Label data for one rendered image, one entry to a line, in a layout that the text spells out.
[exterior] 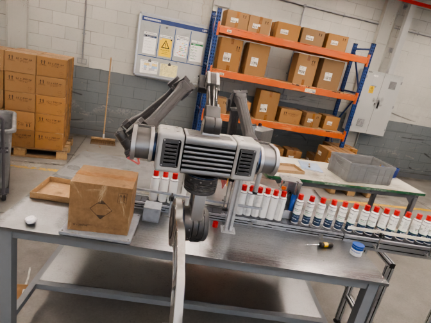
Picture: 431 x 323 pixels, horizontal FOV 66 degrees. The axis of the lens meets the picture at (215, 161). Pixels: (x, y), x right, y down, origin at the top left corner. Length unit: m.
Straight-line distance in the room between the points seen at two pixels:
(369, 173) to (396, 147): 4.44
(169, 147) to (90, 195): 0.65
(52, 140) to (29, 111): 0.47
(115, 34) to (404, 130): 6.21
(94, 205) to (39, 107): 3.41
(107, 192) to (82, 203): 0.14
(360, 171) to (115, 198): 2.82
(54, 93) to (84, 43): 1.61
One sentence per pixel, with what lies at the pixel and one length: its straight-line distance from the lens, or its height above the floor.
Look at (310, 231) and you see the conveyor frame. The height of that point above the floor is 0.86.
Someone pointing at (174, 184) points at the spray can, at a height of 1.02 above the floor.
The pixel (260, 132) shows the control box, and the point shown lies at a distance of 1.84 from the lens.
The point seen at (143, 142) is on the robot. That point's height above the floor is 1.47.
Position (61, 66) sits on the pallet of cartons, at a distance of 4.95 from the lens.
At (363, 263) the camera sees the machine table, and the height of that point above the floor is 0.83.
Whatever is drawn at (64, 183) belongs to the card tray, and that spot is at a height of 0.83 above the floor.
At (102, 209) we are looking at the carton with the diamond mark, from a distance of 1.78.
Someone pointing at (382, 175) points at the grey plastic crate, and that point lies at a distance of 4.11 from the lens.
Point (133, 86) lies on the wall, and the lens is 6.30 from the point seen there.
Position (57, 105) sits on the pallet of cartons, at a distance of 5.03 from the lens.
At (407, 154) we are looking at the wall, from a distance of 8.63.
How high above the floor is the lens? 1.82
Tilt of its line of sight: 17 degrees down
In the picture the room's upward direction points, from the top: 11 degrees clockwise
